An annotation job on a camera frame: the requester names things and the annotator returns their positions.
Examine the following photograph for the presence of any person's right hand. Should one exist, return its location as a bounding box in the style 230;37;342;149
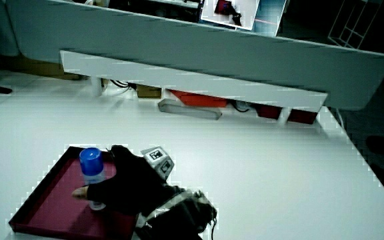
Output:
71;144;183;216

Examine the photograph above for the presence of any blue-capped glue bottle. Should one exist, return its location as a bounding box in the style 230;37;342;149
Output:
79;147;107;211

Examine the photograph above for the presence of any dark red square plate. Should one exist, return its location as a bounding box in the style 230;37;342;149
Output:
8;145;140;240

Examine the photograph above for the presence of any person's right forearm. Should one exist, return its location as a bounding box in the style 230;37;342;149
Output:
134;188;218;240

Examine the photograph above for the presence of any small brown cardboard box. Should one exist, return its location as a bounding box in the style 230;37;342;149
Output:
135;83;163;100

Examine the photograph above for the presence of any orange box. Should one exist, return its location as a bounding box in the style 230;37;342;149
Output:
168;89;229;109

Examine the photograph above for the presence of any white desk shelf riser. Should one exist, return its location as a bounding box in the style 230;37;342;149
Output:
59;49;329;126

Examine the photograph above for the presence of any large brown cardboard box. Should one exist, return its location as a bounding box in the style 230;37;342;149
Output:
0;54;83;81

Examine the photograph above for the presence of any dark red box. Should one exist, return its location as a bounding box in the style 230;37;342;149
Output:
286;109;319;125
255;103;284;120

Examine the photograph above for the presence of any grey desk partition panel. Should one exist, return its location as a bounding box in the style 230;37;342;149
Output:
5;0;384;112

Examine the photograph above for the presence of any white-framed monitor screen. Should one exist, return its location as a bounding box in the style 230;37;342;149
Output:
199;0;261;32

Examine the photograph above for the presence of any light blue board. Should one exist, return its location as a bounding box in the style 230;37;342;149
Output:
236;0;288;38

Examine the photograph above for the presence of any white grid shelf rack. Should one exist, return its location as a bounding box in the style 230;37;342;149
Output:
327;0;384;51

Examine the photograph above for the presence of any black cable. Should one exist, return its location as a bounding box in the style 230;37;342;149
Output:
109;79;137;91
229;99;251;114

